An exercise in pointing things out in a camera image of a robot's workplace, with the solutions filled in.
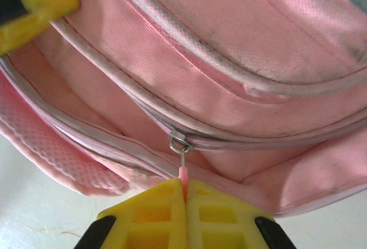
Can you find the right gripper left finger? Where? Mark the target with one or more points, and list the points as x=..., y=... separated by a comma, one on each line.
x=155, y=211

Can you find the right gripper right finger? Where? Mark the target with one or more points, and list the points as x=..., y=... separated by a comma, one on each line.
x=218, y=211

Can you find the pink backpack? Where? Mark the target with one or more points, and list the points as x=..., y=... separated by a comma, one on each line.
x=229, y=59

